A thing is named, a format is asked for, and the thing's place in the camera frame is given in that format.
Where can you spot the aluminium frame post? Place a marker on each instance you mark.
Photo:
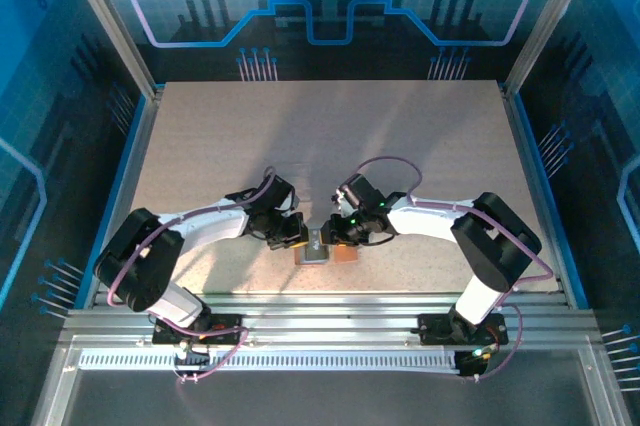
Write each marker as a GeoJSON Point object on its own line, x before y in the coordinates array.
{"type": "Point", "coordinates": [550, 21]}
{"type": "Point", "coordinates": [111, 21]}

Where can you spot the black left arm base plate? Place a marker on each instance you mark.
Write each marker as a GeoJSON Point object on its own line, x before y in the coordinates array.
{"type": "Point", "coordinates": [225, 321]}

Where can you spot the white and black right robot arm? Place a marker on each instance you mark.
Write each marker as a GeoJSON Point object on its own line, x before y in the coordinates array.
{"type": "Point", "coordinates": [425, 223]}

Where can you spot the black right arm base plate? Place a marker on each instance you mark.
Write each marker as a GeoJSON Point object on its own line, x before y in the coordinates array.
{"type": "Point", "coordinates": [430, 328]}

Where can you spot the aluminium side rail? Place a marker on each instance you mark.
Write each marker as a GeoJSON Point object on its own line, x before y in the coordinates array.
{"type": "Point", "coordinates": [531, 171]}
{"type": "Point", "coordinates": [135, 171]}

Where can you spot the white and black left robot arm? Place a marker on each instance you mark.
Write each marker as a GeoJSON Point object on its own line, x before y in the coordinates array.
{"type": "Point", "coordinates": [210, 226]}

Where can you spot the blue edge strip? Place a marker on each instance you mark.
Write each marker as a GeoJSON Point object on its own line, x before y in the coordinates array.
{"type": "Point", "coordinates": [540, 171]}
{"type": "Point", "coordinates": [121, 171]}

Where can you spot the black controller board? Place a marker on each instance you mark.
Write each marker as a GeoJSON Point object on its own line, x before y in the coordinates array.
{"type": "Point", "coordinates": [470, 366]}
{"type": "Point", "coordinates": [192, 357]}

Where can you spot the aluminium frame cross rails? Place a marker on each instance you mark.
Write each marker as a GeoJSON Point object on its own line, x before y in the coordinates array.
{"type": "Point", "coordinates": [325, 318]}

